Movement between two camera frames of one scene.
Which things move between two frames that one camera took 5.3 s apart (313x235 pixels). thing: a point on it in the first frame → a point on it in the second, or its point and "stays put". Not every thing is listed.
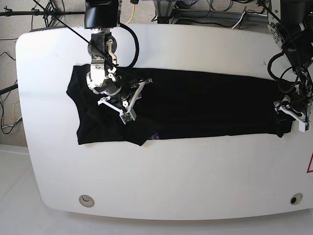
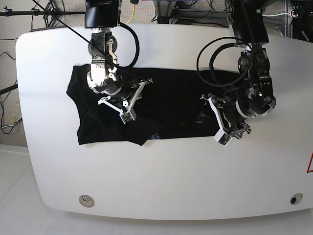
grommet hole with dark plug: x=296 y=199 stays put
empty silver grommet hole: x=86 y=200 stays put
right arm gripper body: x=304 y=93 → x=241 y=105
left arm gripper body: x=101 y=80 stays put
